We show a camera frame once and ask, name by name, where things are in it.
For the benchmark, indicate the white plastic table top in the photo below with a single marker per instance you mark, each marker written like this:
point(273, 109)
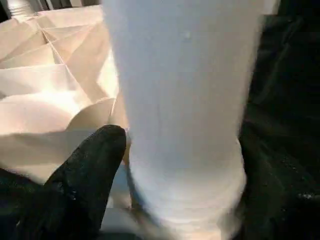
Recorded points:
point(50, 90)

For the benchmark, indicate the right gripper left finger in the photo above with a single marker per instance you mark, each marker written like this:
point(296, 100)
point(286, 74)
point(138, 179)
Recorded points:
point(75, 190)

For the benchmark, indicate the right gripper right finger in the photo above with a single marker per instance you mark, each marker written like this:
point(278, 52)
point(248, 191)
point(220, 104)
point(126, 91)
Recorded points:
point(290, 210)

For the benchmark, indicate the black plastic mat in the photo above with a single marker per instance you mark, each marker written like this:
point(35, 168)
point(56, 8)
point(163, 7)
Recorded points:
point(290, 75)

